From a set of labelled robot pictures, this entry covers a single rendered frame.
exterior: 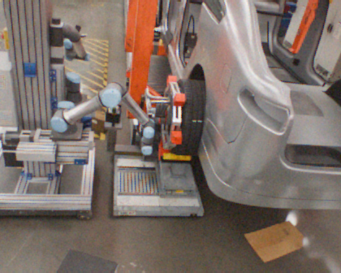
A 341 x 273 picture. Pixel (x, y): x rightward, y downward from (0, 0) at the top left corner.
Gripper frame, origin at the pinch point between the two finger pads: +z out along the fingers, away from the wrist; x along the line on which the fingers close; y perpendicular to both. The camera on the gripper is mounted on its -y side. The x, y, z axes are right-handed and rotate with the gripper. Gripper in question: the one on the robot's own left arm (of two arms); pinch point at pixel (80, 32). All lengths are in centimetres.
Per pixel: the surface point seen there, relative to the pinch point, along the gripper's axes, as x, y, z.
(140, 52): 62, -7, -22
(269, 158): 158, -20, -152
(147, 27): 62, -30, -22
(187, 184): 140, 83, -71
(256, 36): 135, -69, -97
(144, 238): 114, 109, -124
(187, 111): 114, 3, -84
